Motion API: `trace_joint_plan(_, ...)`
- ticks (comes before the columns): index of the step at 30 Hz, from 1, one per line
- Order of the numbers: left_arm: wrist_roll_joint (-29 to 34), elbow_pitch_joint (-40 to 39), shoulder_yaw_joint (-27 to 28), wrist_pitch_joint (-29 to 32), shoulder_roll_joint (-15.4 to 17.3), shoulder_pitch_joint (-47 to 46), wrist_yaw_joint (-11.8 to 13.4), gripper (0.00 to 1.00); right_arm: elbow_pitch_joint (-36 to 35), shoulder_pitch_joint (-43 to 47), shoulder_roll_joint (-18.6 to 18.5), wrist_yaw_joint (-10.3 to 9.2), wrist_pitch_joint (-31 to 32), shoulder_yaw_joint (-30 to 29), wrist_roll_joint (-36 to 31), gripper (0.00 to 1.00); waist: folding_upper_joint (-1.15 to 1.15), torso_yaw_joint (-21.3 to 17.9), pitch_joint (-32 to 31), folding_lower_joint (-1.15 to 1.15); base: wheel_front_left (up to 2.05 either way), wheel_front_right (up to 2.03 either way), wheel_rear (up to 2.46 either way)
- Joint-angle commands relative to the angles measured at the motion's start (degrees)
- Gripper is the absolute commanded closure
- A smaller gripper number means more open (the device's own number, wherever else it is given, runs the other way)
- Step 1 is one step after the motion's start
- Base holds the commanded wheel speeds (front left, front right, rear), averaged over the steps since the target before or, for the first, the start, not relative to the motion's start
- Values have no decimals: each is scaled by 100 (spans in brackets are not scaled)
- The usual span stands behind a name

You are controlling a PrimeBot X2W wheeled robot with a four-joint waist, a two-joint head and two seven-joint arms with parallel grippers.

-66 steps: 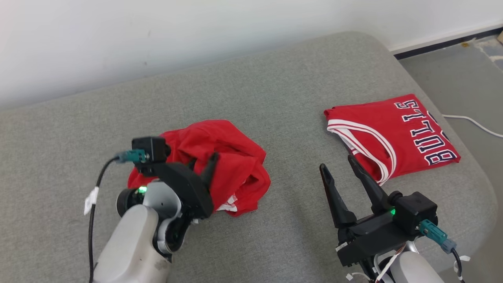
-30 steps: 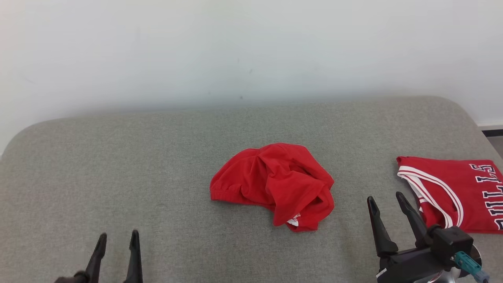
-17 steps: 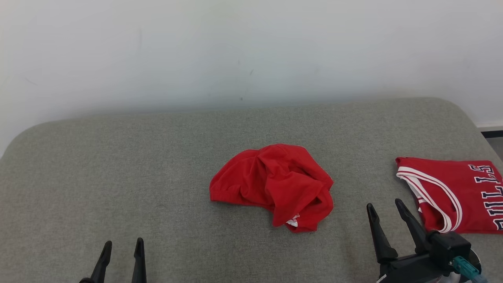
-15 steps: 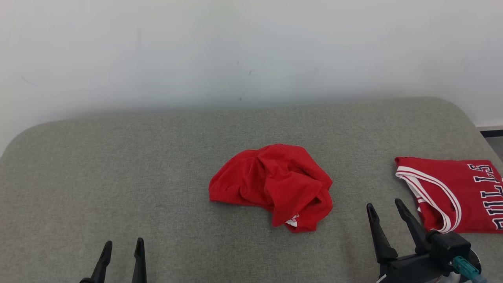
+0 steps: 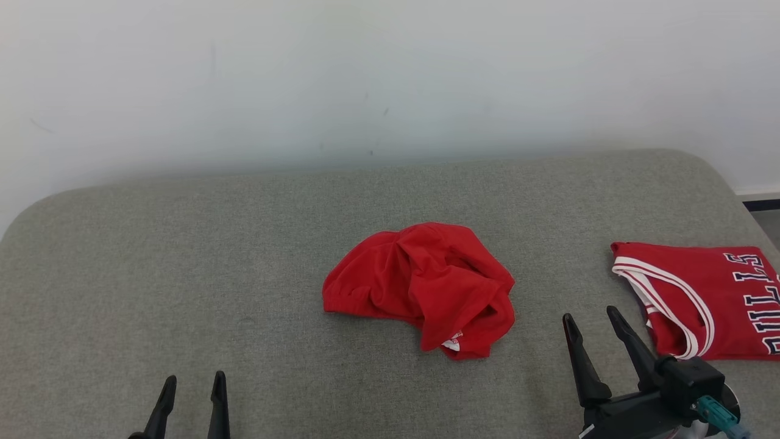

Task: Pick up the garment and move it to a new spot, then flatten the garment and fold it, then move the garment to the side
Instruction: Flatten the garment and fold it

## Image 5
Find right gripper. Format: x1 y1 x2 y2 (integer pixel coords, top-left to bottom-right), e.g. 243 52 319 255
562 306 742 439

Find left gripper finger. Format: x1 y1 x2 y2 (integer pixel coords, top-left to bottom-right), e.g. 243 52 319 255
141 375 177 439
207 371 231 439

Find red basketball jersey white sleeves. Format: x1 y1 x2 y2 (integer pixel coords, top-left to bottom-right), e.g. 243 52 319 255
611 241 780 362

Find red shorts white stripe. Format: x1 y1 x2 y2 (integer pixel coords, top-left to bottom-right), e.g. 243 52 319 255
322 223 516 361

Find grey fabric sofa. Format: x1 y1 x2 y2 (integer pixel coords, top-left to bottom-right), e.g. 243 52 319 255
0 149 780 439

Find teal cable connector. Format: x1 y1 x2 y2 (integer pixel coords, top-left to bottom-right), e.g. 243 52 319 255
695 396 751 439

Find dark wall baseboard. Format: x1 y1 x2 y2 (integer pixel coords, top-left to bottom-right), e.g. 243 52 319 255
739 194 780 212

